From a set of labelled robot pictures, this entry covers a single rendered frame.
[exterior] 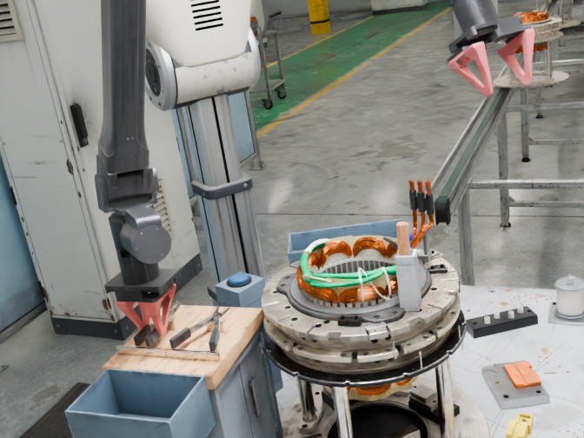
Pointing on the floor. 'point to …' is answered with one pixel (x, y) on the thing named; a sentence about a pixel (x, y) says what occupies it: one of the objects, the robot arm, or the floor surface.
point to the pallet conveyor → (450, 191)
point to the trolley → (266, 64)
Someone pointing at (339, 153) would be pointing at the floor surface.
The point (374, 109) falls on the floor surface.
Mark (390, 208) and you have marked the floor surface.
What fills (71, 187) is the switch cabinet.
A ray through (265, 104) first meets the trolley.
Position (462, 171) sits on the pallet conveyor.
